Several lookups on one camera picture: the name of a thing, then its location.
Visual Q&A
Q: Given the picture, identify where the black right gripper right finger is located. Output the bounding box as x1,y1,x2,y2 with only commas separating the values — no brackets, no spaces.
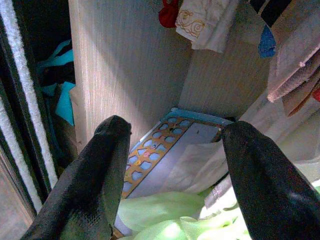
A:
221,120,320,240

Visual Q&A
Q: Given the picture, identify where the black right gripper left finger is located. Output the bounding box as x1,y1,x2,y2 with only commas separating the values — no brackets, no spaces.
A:
21,114,133,240

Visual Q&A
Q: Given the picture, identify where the white plastic sheet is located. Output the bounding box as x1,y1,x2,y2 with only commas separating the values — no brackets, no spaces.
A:
162,140,232,195

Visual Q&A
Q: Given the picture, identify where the light green cloth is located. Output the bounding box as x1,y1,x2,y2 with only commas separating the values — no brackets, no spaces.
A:
115,184,320,240

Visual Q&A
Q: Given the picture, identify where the blue patterned flat box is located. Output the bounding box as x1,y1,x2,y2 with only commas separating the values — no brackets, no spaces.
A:
121,107,235,201

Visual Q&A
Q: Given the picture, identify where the light wood wardrobe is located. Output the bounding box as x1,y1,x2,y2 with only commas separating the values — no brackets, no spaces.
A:
67,0,272,157

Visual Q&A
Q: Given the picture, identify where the beige garment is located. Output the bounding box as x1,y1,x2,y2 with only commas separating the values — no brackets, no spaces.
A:
266,0,320,118

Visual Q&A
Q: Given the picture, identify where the blue cloth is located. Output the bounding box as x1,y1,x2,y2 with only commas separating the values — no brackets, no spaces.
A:
257,24,277,59

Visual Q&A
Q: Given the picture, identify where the white gold-embroidered garment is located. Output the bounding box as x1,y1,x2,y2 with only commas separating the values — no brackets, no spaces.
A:
174,0,240,54

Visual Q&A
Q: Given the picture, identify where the red cloth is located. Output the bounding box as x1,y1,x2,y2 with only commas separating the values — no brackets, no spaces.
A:
158,0,181,29

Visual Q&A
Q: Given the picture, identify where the white sliding door frame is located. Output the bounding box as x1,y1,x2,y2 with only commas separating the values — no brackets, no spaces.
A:
0,0,60,218

